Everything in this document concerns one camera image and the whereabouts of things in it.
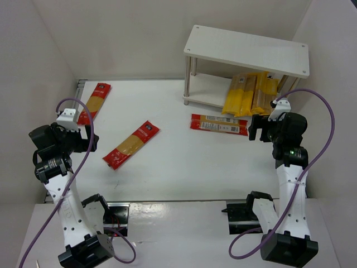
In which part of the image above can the red spaghetti bag centre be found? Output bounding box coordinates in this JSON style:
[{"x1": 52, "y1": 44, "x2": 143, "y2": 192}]
[{"x1": 103, "y1": 121, "x2": 160, "y2": 170}]

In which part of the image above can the yellow pasta bag shelf right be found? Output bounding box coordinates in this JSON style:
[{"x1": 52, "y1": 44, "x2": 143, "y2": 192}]
[{"x1": 264, "y1": 78, "x2": 279, "y2": 114}]

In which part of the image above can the red orange pasta box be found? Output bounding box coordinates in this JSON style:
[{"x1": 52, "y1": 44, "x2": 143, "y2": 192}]
[{"x1": 190, "y1": 114, "x2": 248, "y2": 136}]

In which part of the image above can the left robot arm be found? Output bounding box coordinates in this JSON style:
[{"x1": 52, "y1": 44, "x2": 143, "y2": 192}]
[{"x1": 29, "y1": 123, "x2": 114, "y2": 267}]

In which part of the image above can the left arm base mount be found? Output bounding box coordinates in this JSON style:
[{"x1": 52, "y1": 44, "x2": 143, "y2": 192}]
[{"x1": 103, "y1": 202, "x2": 130, "y2": 237}]

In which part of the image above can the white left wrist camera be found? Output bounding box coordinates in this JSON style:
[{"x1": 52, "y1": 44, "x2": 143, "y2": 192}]
[{"x1": 56, "y1": 108, "x2": 79, "y2": 132}]

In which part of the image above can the white two-tier shelf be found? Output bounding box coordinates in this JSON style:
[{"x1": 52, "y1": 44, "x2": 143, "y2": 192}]
[{"x1": 183, "y1": 25, "x2": 310, "y2": 108}]

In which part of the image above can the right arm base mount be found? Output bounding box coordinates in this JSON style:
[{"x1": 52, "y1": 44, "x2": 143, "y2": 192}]
[{"x1": 221, "y1": 194, "x2": 261, "y2": 235}]

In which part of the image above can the aluminium table edge rail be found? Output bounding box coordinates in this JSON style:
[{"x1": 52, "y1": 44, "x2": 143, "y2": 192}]
[{"x1": 72, "y1": 79, "x2": 87, "y2": 109}]

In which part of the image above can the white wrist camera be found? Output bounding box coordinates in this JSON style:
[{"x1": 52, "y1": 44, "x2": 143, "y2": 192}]
[
  {"x1": 56, "y1": 108, "x2": 79, "y2": 132},
  {"x1": 268, "y1": 98, "x2": 291, "y2": 122}
]

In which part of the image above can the red spaghetti bag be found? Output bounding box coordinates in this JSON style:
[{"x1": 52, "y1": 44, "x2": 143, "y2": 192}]
[
  {"x1": 78, "y1": 83, "x2": 111, "y2": 126},
  {"x1": 103, "y1": 121, "x2": 160, "y2": 170}
]

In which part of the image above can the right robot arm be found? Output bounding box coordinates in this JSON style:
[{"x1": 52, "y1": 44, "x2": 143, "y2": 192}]
[{"x1": 248, "y1": 112, "x2": 319, "y2": 267}]

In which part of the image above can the yellow spaghetti bag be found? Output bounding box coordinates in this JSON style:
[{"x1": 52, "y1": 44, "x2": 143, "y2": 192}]
[{"x1": 221, "y1": 73, "x2": 248, "y2": 117}]

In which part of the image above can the red spaghetti bag far left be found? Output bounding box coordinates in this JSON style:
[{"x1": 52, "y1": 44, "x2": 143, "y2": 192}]
[{"x1": 78, "y1": 83, "x2": 111, "y2": 126}]

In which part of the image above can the yellow pasta bag shelf middle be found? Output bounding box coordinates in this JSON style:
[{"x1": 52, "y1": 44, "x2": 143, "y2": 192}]
[{"x1": 250, "y1": 71, "x2": 272, "y2": 115}]

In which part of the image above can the yellow pasta bag shelf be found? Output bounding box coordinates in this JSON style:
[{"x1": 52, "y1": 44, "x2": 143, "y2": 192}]
[
  {"x1": 250, "y1": 71, "x2": 272, "y2": 115},
  {"x1": 234, "y1": 73, "x2": 258, "y2": 117},
  {"x1": 264, "y1": 78, "x2": 279, "y2": 114}
]

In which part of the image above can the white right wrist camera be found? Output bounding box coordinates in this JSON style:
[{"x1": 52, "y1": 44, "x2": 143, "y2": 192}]
[{"x1": 268, "y1": 98, "x2": 291, "y2": 122}]

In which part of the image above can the yellow pasta bag shelf left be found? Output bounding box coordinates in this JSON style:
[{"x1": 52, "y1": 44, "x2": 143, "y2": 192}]
[{"x1": 234, "y1": 73, "x2": 258, "y2": 117}]

